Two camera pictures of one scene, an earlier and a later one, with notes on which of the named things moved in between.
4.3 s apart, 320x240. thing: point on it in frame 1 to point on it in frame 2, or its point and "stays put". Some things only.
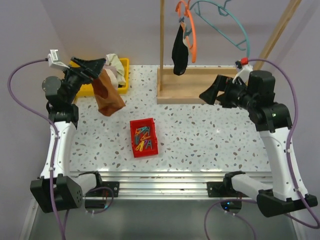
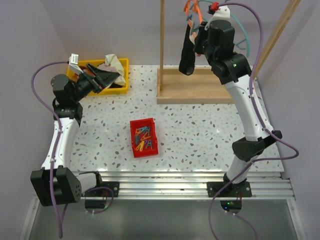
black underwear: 180,54 to 187,65
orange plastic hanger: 187,13 to 195,5
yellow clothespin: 140,146 stays put
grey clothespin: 149,144 stays put
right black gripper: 223,83 to 198,48
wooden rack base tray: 186,89 stays put
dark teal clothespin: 137,139 stays put
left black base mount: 104,192 stays put
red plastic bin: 147,122 stays put
